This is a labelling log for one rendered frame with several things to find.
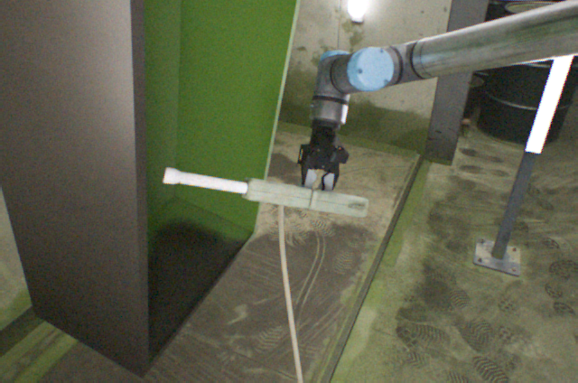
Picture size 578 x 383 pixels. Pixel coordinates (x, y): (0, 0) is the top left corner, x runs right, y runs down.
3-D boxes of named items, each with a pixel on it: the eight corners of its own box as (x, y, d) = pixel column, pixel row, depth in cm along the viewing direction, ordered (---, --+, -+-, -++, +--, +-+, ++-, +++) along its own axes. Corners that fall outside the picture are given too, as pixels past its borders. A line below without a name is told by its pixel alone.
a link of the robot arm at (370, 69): (399, 41, 92) (366, 51, 103) (355, 48, 87) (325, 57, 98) (405, 84, 93) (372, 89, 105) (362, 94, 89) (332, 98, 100)
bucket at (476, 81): (474, 123, 339) (482, 88, 324) (436, 116, 349) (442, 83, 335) (478, 108, 363) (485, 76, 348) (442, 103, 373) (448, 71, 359)
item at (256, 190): (331, 191, 123) (375, 200, 102) (329, 207, 123) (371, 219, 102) (158, 160, 105) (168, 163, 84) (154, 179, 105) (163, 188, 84)
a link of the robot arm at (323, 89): (333, 45, 99) (313, 52, 108) (323, 98, 99) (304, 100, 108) (367, 56, 103) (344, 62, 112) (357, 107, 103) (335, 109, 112)
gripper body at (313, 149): (321, 171, 112) (330, 126, 112) (337, 173, 104) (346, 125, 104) (295, 166, 109) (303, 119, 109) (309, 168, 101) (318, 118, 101)
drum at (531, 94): (470, 113, 355) (496, 0, 310) (545, 117, 346) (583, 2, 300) (482, 145, 306) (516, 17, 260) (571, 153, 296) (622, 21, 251)
